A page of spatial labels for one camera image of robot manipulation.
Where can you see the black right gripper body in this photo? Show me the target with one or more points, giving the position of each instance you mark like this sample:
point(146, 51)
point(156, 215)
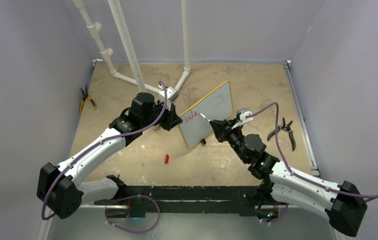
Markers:
point(234, 137)

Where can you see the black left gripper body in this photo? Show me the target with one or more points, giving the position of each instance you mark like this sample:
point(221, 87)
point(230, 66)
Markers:
point(165, 116)

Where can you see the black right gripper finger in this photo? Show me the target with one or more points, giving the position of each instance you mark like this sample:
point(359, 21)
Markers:
point(219, 125)
point(221, 134)

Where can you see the red whiteboard marker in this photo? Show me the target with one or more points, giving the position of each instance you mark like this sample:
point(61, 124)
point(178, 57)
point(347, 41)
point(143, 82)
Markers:
point(204, 117)

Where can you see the yellow-framed whiteboard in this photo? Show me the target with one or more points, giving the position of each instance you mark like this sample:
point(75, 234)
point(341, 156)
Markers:
point(216, 105)

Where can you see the red marker cap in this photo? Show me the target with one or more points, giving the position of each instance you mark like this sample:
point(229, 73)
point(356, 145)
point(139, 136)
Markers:
point(166, 161)

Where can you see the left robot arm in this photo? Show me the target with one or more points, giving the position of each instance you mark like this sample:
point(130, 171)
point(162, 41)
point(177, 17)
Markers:
point(143, 114)

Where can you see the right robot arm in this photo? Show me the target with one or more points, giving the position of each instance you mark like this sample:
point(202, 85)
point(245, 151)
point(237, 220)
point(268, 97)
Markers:
point(340, 204)

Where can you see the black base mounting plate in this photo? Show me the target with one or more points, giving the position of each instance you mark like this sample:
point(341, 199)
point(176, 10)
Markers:
point(140, 200)

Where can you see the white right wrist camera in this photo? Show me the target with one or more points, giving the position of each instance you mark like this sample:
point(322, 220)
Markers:
point(243, 116)

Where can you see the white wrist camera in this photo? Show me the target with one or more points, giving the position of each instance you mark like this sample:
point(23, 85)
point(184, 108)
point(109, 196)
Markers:
point(168, 95)
point(243, 116)

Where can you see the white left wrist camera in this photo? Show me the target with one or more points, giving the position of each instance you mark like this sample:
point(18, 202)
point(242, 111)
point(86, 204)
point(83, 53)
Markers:
point(168, 95)

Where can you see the yellow-handled pliers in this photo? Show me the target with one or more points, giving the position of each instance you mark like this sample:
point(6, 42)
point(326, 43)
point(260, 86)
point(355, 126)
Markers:
point(86, 97)

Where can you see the white PVC pipe frame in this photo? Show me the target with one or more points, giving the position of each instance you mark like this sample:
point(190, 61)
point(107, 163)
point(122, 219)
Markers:
point(94, 29)

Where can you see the aluminium frame rail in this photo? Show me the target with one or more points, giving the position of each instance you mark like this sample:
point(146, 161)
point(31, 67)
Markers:
point(64, 200)

